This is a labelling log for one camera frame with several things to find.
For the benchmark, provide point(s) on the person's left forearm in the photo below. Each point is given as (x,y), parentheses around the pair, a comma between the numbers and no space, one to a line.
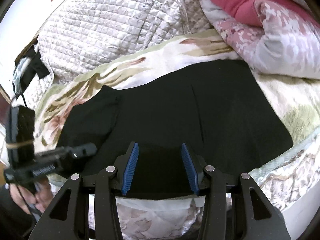
(12,215)

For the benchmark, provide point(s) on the light blue cloth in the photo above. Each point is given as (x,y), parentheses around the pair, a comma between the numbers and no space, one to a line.
(20,75)

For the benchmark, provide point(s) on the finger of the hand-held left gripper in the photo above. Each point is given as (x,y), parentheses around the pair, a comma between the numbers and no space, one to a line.
(83,150)

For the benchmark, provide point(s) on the dark cloth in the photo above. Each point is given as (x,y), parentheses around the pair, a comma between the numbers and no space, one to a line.
(33,65)

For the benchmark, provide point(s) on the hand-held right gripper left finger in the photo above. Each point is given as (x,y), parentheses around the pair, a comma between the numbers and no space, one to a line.
(130,167)

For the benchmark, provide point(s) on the black pants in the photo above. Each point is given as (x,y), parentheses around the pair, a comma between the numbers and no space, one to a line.
(175,110)

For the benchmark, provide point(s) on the pink floral comforter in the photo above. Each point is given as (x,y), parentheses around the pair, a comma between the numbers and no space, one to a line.
(262,25)

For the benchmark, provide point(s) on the person's left hand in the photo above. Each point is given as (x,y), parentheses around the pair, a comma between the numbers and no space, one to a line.
(41,197)

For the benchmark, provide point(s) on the floral fleece blanket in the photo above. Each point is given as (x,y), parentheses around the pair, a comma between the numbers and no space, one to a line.
(287,100)

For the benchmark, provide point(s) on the white quilted bedspread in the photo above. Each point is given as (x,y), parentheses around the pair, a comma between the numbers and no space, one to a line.
(112,30)

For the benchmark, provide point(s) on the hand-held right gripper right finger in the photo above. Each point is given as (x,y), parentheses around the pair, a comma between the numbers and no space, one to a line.
(190,167)

